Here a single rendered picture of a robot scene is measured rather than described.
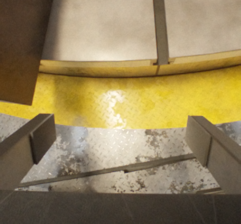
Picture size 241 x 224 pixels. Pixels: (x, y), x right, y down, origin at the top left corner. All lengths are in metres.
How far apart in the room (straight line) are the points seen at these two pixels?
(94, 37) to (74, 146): 0.57
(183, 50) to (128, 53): 0.20
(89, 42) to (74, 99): 0.40
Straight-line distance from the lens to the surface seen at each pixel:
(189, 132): 0.17
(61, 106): 1.03
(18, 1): 0.70
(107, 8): 0.78
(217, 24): 0.77
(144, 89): 0.95
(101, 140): 0.95
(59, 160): 1.04
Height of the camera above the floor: 0.93
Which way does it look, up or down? 80 degrees down
